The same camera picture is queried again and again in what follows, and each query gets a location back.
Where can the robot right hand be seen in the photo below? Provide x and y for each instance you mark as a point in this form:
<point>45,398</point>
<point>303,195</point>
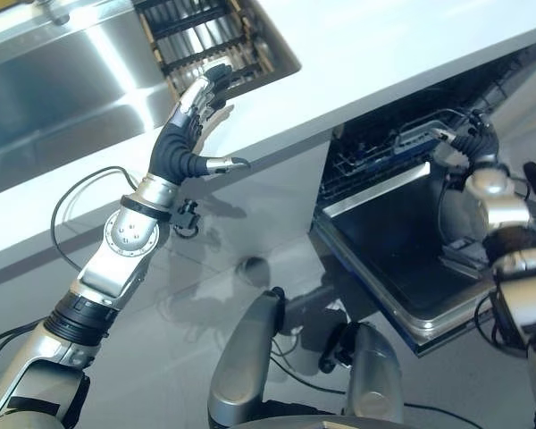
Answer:
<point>478,143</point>

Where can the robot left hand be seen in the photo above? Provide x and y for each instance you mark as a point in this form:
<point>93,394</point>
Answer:
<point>172,143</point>

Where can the robot right arm silver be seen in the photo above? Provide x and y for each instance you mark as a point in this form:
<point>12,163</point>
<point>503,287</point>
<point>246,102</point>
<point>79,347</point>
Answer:
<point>509,214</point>

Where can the robot left arm silver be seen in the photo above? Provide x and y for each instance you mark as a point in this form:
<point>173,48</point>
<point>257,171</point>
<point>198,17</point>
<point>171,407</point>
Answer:
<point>125,241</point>

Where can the dishwasher rack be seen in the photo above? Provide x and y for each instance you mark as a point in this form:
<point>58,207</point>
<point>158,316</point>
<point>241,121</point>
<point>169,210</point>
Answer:
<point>375,147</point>

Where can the dishwasher door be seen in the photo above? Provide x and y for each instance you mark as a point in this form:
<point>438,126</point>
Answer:
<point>397,250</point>

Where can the black roll-up drying rack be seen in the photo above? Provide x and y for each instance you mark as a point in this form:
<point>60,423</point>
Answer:
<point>210,40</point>

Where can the detergent compartment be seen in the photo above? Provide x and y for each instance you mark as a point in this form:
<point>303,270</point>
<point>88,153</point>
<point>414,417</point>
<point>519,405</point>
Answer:
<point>466,257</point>

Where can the stainless steel sink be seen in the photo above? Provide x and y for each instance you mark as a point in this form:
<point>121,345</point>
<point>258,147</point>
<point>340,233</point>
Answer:
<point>58,85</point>

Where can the chrome faucet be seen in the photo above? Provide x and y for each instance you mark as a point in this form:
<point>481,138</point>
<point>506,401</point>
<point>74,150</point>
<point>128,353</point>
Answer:
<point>53,9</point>

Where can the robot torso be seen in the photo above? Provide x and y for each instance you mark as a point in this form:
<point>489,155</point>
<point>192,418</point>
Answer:
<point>308,423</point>

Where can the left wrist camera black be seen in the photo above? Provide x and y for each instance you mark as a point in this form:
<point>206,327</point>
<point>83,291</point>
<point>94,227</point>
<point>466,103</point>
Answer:
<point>187,219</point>

